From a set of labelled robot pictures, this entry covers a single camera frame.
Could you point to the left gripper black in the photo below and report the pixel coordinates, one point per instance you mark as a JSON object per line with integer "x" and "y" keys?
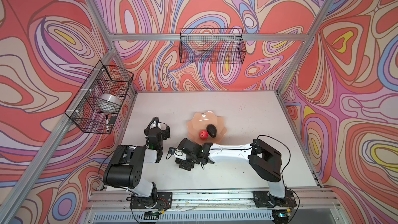
{"x": 165, "y": 133}

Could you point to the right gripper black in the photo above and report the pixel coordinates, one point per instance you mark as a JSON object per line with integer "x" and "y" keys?
{"x": 186, "y": 165}

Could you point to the red fake apple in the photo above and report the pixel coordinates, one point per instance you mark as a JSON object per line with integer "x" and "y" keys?
{"x": 203, "y": 135}

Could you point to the dark fake avocado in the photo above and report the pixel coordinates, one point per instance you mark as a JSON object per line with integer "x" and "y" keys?
{"x": 211, "y": 130}

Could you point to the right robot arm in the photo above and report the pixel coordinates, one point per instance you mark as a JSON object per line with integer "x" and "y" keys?
{"x": 263, "y": 158}

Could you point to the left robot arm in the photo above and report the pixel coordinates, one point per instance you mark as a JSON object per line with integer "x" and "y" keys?
{"x": 125, "y": 168}

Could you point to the pink flower-shaped fruit bowl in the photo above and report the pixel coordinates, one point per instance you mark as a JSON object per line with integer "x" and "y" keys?
{"x": 200, "y": 121}

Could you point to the black marker pen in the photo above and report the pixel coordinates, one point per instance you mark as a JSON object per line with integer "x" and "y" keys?
{"x": 107, "y": 124}

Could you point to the silver tape roll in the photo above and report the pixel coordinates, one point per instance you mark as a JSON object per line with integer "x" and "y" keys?
{"x": 110, "y": 98}

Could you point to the green circuit board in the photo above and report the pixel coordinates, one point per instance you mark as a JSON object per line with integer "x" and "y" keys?
{"x": 153, "y": 215}

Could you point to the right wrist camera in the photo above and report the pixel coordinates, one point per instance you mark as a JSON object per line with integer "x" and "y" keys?
{"x": 175, "y": 152}

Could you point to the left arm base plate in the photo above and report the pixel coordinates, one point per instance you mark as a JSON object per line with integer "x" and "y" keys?
{"x": 160, "y": 201}

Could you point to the black wire basket left wall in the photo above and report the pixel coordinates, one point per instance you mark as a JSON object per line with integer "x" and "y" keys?
{"x": 88, "y": 112}

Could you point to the black wire basket wall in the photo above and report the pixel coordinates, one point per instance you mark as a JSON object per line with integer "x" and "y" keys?
{"x": 212, "y": 45}
{"x": 88, "y": 112}

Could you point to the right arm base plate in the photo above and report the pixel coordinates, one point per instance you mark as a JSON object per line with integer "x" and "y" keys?
{"x": 265, "y": 199}

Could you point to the aluminium front rail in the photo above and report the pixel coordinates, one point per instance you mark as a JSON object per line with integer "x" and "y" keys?
{"x": 225, "y": 206}

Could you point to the black wire basket back wall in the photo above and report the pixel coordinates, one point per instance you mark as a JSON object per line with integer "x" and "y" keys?
{"x": 212, "y": 45}

